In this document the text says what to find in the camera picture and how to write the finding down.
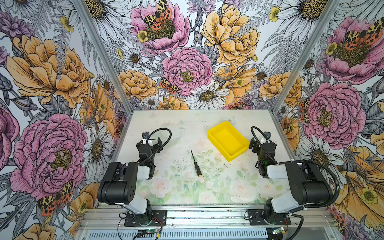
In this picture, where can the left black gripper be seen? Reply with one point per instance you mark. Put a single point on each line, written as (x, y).
(145, 139)

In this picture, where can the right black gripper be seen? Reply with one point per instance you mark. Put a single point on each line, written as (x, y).
(265, 140)

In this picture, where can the black screwdriver yellow tip handle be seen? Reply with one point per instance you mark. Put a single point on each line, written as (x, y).
(197, 168)

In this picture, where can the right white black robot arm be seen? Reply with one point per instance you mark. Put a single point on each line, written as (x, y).
(311, 184)

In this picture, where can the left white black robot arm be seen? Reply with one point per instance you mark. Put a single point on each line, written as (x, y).
(118, 186)

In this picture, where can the yellow plastic bin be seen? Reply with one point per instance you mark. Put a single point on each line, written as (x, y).
(228, 141)

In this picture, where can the left green circuit board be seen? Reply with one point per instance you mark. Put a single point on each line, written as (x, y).
(148, 233)

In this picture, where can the green circuit board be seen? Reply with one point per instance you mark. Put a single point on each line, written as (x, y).
(279, 231)
(148, 233)

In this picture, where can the right green circuit board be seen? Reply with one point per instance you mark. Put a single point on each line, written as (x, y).
(279, 231)

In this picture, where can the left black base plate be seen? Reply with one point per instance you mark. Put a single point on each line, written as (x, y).
(157, 218)

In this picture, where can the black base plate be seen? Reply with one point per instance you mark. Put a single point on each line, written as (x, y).
(258, 217)
(157, 218)

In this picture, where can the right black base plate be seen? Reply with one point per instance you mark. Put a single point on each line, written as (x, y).
(258, 217)

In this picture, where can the aluminium rail frame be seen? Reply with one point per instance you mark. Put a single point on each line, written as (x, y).
(208, 216)

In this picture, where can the white vented cable duct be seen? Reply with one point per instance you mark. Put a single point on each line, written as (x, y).
(184, 234)

